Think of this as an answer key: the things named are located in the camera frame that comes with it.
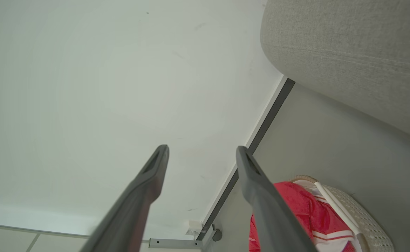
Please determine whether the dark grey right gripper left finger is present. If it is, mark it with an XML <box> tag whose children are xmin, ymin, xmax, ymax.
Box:
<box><xmin>80</xmin><ymin>145</ymin><xmax>170</xmax><ymax>252</ymax></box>

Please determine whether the red clothing with white stripes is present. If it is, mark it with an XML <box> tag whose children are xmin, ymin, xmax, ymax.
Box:
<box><xmin>249</xmin><ymin>181</ymin><xmax>358</xmax><ymax>252</ymax></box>

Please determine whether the dark grey baseboard strip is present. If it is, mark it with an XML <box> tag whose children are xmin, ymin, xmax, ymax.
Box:
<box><xmin>196</xmin><ymin>78</ymin><xmax>296</xmax><ymax>241</ymax></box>

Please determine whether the white basket handle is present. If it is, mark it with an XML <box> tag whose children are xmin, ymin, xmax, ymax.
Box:
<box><xmin>314</xmin><ymin>181</ymin><xmax>362</xmax><ymax>236</ymax></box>

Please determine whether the grey fabric sofa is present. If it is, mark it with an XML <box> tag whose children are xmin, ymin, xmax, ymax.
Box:
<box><xmin>260</xmin><ymin>0</ymin><xmax>410</xmax><ymax>143</ymax></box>

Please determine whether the white wicker laundry basket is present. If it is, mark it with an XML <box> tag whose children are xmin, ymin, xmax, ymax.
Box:
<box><xmin>290</xmin><ymin>175</ymin><xmax>395</xmax><ymax>252</ymax></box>

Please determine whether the grey metal partition stand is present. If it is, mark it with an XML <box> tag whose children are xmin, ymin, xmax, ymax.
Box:
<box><xmin>149</xmin><ymin>224</ymin><xmax>217</xmax><ymax>250</ymax></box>

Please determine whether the small white wall box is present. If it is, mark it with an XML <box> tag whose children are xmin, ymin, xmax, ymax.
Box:
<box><xmin>186</xmin><ymin>220</ymin><xmax>203</xmax><ymax>237</ymax></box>

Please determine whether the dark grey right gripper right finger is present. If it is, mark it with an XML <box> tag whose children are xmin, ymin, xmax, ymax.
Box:
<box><xmin>236</xmin><ymin>146</ymin><xmax>317</xmax><ymax>252</ymax></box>

